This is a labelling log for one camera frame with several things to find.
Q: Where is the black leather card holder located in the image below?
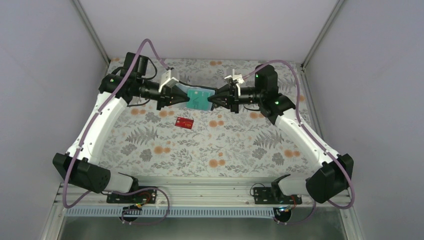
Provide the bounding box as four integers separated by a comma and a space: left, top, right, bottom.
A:
175, 82, 217, 111

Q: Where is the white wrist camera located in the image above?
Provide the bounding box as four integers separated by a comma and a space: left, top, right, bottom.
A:
224, 68, 245, 85
158, 68, 180, 93

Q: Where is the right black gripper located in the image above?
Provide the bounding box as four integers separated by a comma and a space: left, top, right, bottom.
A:
208, 83, 264, 113

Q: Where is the floral table mat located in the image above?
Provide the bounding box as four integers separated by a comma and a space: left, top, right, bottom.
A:
75, 57, 327, 179

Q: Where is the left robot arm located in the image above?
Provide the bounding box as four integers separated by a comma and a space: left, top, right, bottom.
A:
52, 52, 190, 203

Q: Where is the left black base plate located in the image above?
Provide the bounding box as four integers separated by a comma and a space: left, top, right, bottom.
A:
106, 189, 157, 205

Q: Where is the red credit card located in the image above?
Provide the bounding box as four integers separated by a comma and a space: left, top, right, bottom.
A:
175, 116, 194, 130

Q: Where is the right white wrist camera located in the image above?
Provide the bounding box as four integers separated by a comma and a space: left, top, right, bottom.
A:
224, 68, 245, 85

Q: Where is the slotted cable duct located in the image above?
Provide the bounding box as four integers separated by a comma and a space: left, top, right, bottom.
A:
65, 206, 274, 219

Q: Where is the teal credit card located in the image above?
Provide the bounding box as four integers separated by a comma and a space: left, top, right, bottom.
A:
186, 88, 216, 111

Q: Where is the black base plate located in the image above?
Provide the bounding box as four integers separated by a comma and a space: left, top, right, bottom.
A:
106, 189, 157, 205
251, 187, 303, 205

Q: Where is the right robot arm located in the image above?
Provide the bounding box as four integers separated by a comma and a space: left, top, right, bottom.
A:
208, 60, 355, 209

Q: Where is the aluminium mounting rail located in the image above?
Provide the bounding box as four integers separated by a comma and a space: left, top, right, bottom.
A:
66, 178, 351, 207

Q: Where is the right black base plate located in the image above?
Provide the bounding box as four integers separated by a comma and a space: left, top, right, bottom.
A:
251, 187, 303, 205

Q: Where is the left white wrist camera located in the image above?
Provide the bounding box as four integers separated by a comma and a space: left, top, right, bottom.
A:
158, 68, 180, 93

